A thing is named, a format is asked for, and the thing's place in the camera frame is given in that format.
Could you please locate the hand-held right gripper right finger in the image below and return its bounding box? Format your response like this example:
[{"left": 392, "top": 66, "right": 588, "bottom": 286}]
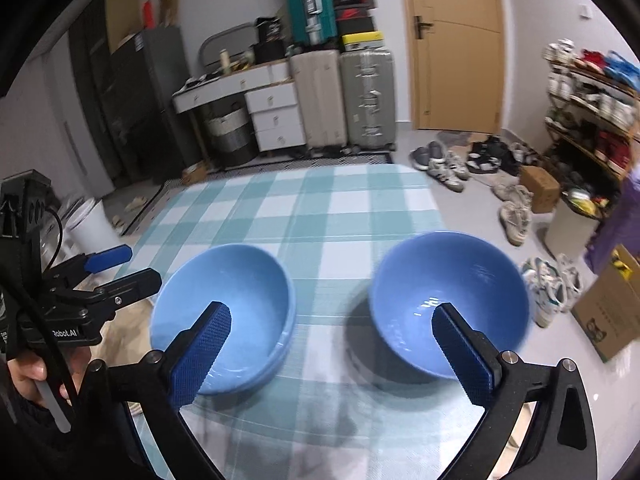
[{"left": 432, "top": 302, "right": 598, "bottom": 480}]

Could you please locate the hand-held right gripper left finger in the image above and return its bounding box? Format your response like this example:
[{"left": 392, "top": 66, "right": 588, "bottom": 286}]
[{"left": 82, "top": 301, "right": 232, "bottom": 480}]

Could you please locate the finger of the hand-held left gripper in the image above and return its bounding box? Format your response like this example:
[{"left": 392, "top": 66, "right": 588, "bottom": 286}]
[
  {"left": 50, "top": 267, "right": 163, "bottom": 318},
  {"left": 47, "top": 244, "right": 133, "bottom": 286}
]

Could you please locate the light blue bowl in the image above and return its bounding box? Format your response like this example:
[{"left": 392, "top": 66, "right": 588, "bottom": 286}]
[
  {"left": 368, "top": 231, "right": 531, "bottom": 380},
  {"left": 150, "top": 243, "right": 297, "bottom": 395}
]

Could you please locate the person's left forearm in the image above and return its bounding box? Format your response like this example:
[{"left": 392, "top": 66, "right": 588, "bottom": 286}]
[{"left": 0, "top": 380, "right": 133, "bottom": 480}]

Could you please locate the person's left hand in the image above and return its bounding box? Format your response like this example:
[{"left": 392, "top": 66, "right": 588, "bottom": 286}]
[{"left": 7, "top": 345, "right": 93, "bottom": 413}]

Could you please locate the grey floor mat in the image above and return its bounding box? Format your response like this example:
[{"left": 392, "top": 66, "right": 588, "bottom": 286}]
[{"left": 102, "top": 180, "right": 173, "bottom": 236}]

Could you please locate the small cardboard box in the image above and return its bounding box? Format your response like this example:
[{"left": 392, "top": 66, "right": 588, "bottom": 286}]
[{"left": 181, "top": 162, "right": 208, "bottom": 185}]

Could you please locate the printed cardboard box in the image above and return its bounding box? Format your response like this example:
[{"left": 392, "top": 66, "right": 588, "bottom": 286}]
[{"left": 571, "top": 244, "right": 640, "bottom": 363}]

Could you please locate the pile of shoes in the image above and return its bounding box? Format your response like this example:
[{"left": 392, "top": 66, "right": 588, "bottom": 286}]
[{"left": 410, "top": 135, "right": 586, "bottom": 328}]

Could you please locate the black wardrobe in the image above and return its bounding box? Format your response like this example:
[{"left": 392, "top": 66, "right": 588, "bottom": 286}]
[{"left": 67, "top": 10, "right": 131, "bottom": 196}]

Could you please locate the black refrigerator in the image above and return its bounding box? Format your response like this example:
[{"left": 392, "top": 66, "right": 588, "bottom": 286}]
[{"left": 107, "top": 25, "right": 201, "bottom": 176}]

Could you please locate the woven laundry basket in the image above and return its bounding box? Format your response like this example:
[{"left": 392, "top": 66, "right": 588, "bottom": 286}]
[{"left": 202, "top": 107, "right": 258, "bottom": 168}]

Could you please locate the brown cardboard box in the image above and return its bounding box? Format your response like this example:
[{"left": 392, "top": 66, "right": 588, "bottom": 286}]
[{"left": 520, "top": 165, "right": 562, "bottom": 213}]

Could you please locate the teal checked tablecloth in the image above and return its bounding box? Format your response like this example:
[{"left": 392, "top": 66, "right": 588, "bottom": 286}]
[{"left": 107, "top": 164, "right": 506, "bottom": 480}]

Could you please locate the purple cloth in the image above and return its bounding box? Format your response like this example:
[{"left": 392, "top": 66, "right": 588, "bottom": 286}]
[{"left": 585, "top": 167, "right": 640, "bottom": 276}]

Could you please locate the grey door mat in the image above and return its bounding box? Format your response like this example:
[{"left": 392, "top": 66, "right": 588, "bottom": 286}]
[{"left": 436, "top": 130, "right": 481, "bottom": 147}]

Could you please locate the white dressing table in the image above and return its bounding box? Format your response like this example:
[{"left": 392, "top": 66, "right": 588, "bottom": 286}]
[{"left": 172, "top": 60, "right": 307, "bottom": 153}]

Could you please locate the large flat cardboard box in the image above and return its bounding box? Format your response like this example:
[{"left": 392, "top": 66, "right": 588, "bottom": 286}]
[{"left": 104, "top": 0, "right": 143, "bottom": 53}]

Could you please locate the grey framed mirror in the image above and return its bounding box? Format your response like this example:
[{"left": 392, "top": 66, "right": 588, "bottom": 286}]
[{"left": 199, "top": 22, "right": 258, "bottom": 73}]

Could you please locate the beige suitcase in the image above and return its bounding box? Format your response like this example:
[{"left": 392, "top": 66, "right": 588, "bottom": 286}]
[{"left": 289, "top": 49, "right": 348, "bottom": 153}]

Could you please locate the silver suitcase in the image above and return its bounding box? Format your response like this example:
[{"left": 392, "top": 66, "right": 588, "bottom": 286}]
[{"left": 340, "top": 49, "right": 398, "bottom": 153}]

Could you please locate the wooden shoe rack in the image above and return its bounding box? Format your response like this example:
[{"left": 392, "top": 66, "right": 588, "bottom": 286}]
[{"left": 542, "top": 37, "right": 640, "bottom": 201}]

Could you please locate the wooden door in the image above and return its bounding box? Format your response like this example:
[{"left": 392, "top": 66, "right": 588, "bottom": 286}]
[{"left": 400, "top": 0, "right": 503, "bottom": 133}]

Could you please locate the teal suitcase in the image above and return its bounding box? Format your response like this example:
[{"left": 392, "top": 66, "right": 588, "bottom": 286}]
[{"left": 284, "top": 0, "right": 337, "bottom": 47}]

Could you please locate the yellow and black shoe box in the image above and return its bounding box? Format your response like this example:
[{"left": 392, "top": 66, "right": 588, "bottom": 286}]
[{"left": 340, "top": 31, "right": 385, "bottom": 53}]

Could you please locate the red and black shoe box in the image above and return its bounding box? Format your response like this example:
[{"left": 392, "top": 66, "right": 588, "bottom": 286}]
[{"left": 331, "top": 0, "right": 376, "bottom": 21}]

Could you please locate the black cable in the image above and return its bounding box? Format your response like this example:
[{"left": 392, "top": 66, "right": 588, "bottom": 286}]
[{"left": 0, "top": 200, "right": 83, "bottom": 413}]

